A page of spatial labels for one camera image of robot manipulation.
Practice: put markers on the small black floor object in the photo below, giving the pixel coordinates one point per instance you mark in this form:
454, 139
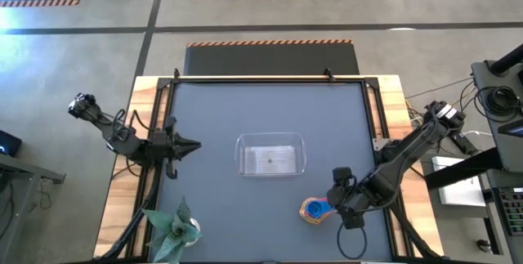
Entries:
483, 245

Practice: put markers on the grey equipment cart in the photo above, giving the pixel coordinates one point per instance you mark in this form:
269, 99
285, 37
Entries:
506, 149

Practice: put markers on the black support beam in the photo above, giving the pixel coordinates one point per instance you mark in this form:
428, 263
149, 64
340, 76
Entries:
461, 170

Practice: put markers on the grey side desk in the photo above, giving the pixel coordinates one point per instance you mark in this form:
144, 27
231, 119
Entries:
28, 168

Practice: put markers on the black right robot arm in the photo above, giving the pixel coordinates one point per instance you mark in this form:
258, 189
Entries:
408, 153

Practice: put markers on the black power strip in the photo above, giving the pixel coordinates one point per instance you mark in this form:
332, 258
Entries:
466, 143

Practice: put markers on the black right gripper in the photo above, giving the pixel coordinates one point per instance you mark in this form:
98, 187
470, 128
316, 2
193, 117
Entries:
351, 198

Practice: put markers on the black metal table frame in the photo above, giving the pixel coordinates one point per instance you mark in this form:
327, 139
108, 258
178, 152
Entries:
265, 79

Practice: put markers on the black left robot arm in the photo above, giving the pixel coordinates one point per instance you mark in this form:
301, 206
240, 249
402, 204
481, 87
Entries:
118, 137

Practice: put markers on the clear plastic basket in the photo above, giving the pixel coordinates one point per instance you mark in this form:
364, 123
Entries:
269, 159

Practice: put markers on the black round pole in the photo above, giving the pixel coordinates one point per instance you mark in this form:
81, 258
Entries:
508, 60

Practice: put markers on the dark keyboard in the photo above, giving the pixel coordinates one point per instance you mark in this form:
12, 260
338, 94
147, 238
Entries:
512, 211

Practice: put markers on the green artificial succulent plant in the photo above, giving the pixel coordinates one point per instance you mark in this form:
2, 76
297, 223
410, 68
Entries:
171, 231

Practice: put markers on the blue measuring cup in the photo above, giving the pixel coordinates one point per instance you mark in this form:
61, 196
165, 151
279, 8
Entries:
315, 208

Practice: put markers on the orange measuring cup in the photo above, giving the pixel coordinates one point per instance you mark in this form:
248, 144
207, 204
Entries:
329, 216

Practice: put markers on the grey table mat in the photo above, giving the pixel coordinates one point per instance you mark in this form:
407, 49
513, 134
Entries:
245, 108

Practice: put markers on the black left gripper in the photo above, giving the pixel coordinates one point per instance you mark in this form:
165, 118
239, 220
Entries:
161, 147

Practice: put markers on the black monitor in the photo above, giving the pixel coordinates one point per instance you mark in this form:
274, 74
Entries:
9, 143

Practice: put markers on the white plant pot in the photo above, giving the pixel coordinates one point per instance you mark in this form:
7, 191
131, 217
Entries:
195, 225

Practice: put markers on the white flat box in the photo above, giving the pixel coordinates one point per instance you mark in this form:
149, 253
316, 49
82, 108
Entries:
461, 192

